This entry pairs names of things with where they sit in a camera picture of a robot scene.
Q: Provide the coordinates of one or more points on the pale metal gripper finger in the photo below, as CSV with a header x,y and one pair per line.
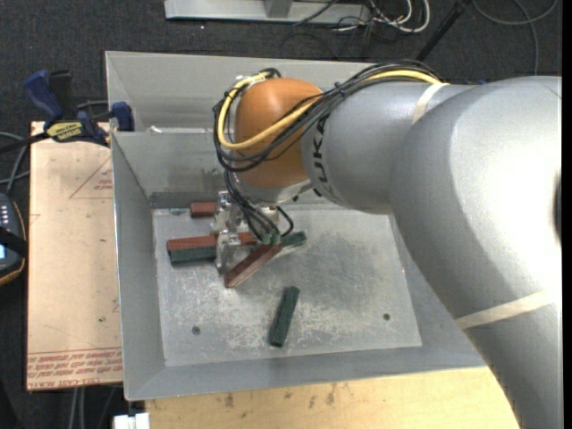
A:
x,y
236,255
220,257

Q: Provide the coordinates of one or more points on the red-brown flat block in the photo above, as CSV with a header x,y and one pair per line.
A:
x,y
201,209
252,264
192,242

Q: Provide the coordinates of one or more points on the dark green flat block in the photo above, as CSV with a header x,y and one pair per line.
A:
x,y
284,316
295,238
192,255

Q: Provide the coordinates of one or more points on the grey metal bin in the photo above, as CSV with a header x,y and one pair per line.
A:
x,y
339,284

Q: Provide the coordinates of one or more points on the brown cardboard board, red print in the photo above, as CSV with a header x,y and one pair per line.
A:
x,y
71,262

